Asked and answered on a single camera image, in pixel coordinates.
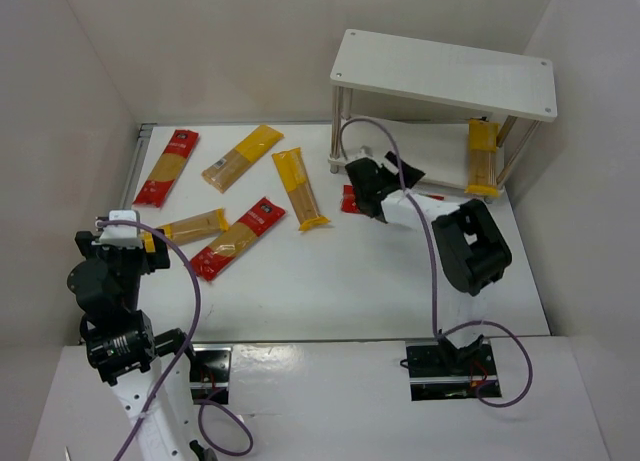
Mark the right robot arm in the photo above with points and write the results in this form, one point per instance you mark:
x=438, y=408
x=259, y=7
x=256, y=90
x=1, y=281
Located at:
x=471, y=249

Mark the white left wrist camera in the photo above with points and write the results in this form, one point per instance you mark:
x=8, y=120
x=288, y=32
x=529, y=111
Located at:
x=119, y=229

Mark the white two-tier shelf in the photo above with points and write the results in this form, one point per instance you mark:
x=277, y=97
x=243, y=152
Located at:
x=426, y=92

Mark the yellow spaghetti bag with barcode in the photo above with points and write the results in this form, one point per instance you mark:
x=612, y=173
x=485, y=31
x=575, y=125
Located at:
x=229, y=168

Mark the yellow Pastatime bag left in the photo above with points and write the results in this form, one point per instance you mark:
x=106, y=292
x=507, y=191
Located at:
x=199, y=227

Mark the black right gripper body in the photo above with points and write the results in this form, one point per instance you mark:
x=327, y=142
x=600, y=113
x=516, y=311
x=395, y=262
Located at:
x=370, y=179

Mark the red spaghetti bag near shelf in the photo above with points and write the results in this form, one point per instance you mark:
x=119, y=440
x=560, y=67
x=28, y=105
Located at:
x=349, y=201

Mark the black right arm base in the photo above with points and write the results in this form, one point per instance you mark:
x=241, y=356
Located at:
x=439, y=372

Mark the yellow spaghetti bag centre upright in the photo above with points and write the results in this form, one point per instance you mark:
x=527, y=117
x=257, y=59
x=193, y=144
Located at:
x=294, y=177

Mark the aluminium table edge rail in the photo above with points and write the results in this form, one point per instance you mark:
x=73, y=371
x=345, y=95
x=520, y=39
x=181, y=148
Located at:
x=135, y=166

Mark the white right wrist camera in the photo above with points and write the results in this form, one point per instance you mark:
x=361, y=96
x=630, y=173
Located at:
x=364, y=152

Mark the red spaghetti bag far left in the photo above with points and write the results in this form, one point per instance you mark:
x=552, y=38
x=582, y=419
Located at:
x=167, y=169

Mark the yellow pastatime bag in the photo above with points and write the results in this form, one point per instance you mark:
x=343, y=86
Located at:
x=199, y=227
x=482, y=149

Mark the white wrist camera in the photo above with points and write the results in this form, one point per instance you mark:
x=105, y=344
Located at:
x=119, y=229
x=364, y=152

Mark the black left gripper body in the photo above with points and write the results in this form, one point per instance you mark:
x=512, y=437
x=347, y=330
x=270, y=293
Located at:
x=157, y=253

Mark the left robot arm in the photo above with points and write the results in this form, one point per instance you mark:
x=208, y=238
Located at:
x=148, y=373

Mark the yellow Pastatime bag front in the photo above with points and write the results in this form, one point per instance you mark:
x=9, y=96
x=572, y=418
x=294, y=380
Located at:
x=482, y=149

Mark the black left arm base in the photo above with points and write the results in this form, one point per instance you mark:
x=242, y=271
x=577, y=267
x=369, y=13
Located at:
x=210, y=372

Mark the red spaghetti bag centre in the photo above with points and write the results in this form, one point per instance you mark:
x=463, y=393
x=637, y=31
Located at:
x=212, y=260

